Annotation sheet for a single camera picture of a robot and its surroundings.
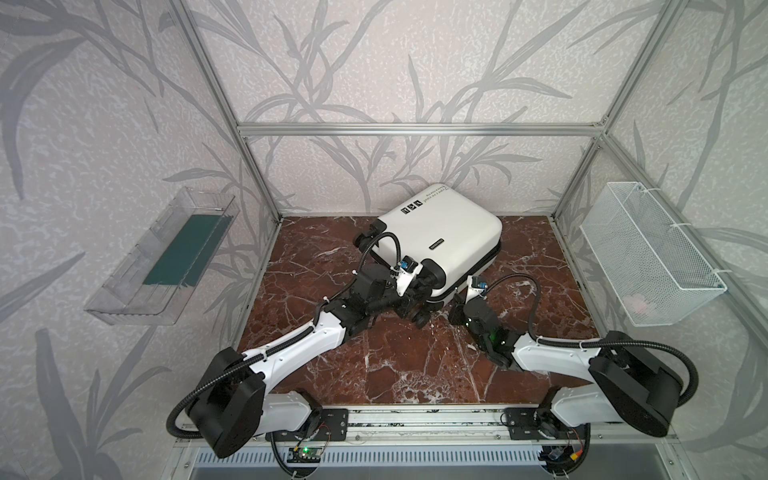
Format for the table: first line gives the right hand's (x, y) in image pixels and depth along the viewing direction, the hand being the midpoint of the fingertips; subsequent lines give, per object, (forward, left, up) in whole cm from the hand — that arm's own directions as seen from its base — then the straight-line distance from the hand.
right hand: (454, 288), depth 88 cm
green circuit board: (-40, +39, -10) cm, 57 cm away
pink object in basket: (-11, -42, +11) cm, 45 cm away
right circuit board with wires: (-40, -25, -14) cm, 49 cm away
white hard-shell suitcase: (+16, +3, +10) cm, 19 cm away
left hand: (-4, +10, +10) cm, 14 cm away
